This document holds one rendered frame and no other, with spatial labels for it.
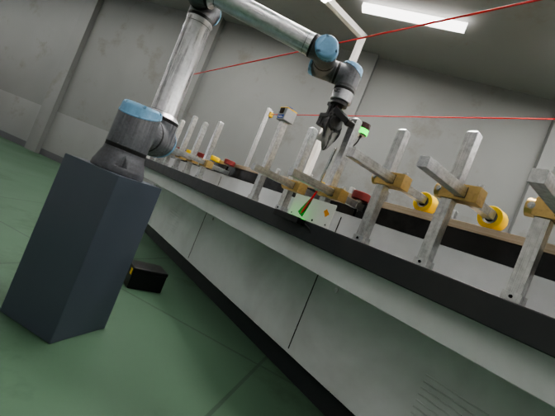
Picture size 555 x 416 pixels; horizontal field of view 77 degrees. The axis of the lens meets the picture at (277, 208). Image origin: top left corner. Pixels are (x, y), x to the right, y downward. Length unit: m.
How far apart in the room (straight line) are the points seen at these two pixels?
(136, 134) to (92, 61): 6.85
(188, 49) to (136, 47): 6.08
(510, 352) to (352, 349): 0.64
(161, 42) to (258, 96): 2.27
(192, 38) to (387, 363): 1.48
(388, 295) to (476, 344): 0.28
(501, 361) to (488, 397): 0.25
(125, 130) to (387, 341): 1.22
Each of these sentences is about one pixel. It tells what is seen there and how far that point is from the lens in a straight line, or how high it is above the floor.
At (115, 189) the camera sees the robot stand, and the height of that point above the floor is 0.55.
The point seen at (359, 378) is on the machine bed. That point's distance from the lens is 1.50.
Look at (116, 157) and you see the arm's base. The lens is 1.37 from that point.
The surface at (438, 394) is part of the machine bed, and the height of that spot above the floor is 0.34.
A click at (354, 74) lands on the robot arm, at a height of 1.33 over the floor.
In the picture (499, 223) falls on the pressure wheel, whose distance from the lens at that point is 1.35.
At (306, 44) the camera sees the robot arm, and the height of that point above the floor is 1.31.
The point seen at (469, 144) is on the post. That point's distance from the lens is 1.22.
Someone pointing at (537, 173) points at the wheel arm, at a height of 0.95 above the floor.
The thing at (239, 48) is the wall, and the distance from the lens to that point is 6.63.
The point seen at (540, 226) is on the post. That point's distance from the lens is 1.08.
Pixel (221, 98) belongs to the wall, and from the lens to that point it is 6.33.
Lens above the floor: 0.68
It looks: 1 degrees up
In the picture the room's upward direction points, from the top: 22 degrees clockwise
